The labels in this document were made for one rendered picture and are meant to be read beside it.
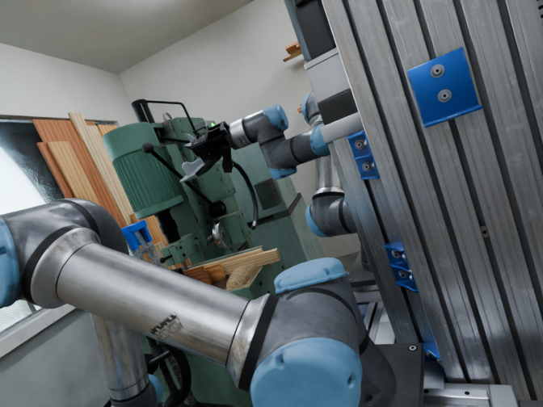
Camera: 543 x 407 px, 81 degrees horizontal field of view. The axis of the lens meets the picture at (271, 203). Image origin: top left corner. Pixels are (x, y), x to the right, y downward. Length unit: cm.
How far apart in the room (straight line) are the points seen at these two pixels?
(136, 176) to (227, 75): 251
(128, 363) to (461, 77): 74
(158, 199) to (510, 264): 97
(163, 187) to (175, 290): 77
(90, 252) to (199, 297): 16
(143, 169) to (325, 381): 94
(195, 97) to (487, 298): 334
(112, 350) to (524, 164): 74
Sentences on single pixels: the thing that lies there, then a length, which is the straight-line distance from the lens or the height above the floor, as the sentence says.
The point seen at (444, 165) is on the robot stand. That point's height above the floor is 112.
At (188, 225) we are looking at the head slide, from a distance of 130.
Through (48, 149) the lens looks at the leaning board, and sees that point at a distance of 280.
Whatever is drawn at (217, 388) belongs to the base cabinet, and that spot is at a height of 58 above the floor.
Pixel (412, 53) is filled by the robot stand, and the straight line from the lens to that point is 56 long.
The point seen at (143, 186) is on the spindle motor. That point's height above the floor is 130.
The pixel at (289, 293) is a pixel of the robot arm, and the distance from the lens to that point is 49.
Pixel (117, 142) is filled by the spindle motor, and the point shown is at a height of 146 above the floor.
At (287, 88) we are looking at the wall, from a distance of 337.
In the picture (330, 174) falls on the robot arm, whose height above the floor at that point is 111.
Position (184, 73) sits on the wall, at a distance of 373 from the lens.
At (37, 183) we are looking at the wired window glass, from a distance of 285.
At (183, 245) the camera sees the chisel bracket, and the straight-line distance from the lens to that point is 122.
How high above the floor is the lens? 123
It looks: 7 degrees down
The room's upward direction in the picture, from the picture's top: 21 degrees counter-clockwise
